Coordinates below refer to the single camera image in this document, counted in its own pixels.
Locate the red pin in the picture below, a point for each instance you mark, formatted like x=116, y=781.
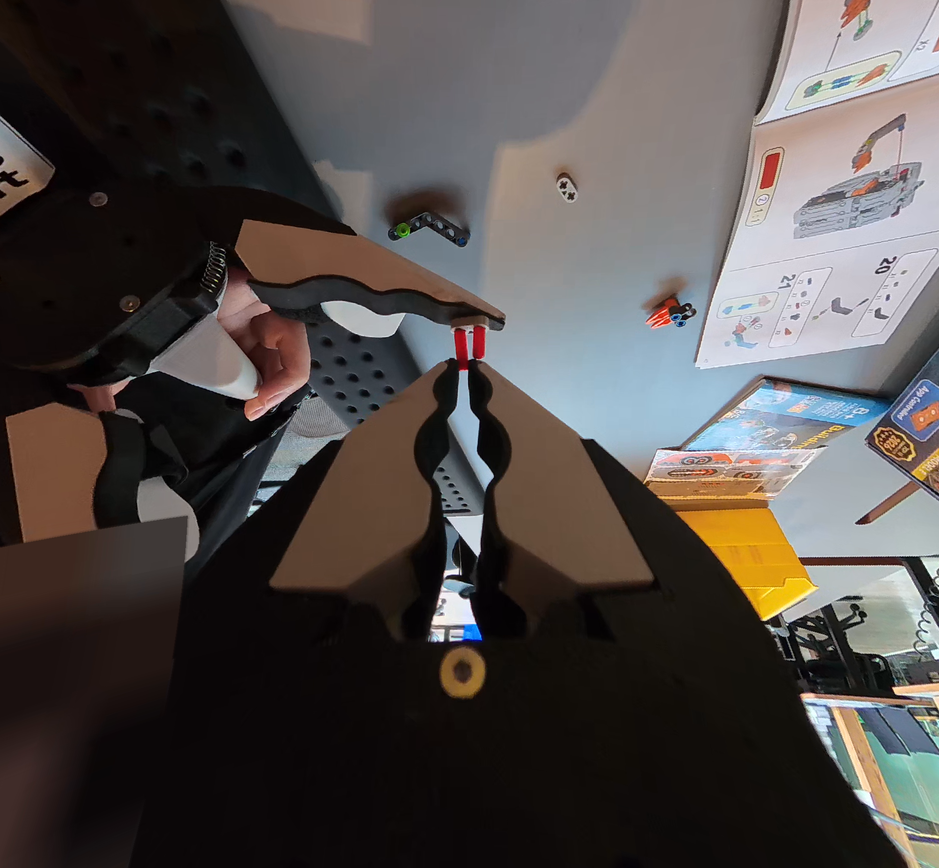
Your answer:
x=461, y=348
x=479, y=343

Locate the grey bent beam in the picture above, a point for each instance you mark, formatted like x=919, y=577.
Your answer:
x=433, y=226

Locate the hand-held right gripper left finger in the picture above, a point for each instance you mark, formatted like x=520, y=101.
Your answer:
x=352, y=516

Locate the black dimpled mat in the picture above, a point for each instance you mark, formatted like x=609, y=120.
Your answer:
x=147, y=61

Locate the grey desk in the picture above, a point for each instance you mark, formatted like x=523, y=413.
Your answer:
x=513, y=75

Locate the small grey connector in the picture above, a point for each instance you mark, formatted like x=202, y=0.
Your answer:
x=469, y=326
x=567, y=188

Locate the blue cover manual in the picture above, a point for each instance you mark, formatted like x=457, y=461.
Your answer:
x=792, y=417

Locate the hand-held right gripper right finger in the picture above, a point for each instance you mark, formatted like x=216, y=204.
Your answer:
x=572, y=516

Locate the orange black claw assembly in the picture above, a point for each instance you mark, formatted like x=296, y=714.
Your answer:
x=669, y=312

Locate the black wrist band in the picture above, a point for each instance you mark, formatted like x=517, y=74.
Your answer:
x=117, y=472

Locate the yellow plastic bin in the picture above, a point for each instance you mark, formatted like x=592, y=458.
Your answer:
x=755, y=552

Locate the person's left hand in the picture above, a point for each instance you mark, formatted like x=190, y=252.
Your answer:
x=275, y=354

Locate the open instruction booklet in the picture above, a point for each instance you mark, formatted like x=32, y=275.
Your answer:
x=821, y=222

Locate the sticker sheet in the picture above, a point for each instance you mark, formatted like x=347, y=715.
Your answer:
x=733, y=472

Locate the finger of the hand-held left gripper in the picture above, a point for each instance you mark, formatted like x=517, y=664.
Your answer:
x=352, y=262

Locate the person's left forearm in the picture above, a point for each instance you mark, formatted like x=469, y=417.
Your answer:
x=51, y=472

